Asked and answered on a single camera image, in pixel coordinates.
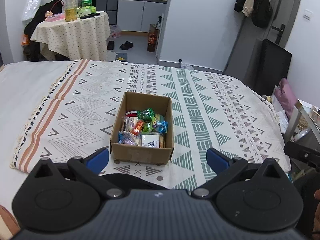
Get purple snack packet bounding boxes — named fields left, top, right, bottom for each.
left=121, top=134, right=140, bottom=146

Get orange snack packet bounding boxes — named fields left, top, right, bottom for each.
left=131, top=120, right=144, bottom=136

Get black white snack packet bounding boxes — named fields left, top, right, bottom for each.
left=142, top=133, right=160, bottom=148

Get small green candy packet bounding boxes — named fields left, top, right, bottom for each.
left=142, top=123, right=153, bottom=133

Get green snack bag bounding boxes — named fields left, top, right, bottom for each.
left=137, top=108, right=155, bottom=123

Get blue cartoon snack packet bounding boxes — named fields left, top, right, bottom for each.
left=152, top=120, right=168, bottom=134

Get white cake bar packet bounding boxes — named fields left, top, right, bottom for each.
left=121, top=116, right=136, bottom=132

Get red light-blue snack bar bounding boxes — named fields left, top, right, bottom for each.
left=125, top=111, right=138, bottom=117

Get orange breadstick packet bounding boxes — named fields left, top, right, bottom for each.
left=155, top=114, right=168, bottom=148

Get person right hand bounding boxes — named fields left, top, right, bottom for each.
left=312, top=190, right=320, bottom=240

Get patterned bed blanket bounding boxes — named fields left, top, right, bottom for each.
left=10, top=60, right=291, bottom=191

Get brown cardboard box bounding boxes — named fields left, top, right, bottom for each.
left=110, top=92, right=174, bottom=165

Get pink pillow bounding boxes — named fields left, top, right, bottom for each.
left=273, top=77, right=298, bottom=119

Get grey door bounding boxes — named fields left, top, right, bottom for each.
left=223, top=0, right=301, bottom=79

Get black slipper left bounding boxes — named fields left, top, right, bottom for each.
left=107, top=40, right=114, bottom=50

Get black slipper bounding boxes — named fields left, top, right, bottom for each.
left=107, top=40, right=114, bottom=50
left=120, top=41, right=133, bottom=50

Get black slipper right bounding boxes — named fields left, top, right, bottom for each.
left=120, top=41, right=133, bottom=50

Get round table dotted cloth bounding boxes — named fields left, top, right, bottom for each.
left=30, top=11, right=111, bottom=61

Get pink water bottle pack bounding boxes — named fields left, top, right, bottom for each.
left=110, top=25, right=121, bottom=38

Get dark soda bottle pack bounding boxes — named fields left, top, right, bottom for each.
left=147, top=24, right=158, bottom=52

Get white cabinet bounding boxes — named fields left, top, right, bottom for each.
left=117, top=0, right=167, bottom=33

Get yellow liquid bottle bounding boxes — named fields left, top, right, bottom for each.
left=65, top=0, right=78, bottom=22

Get hanging coats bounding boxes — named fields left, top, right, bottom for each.
left=234, top=0, right=273, bottom=29

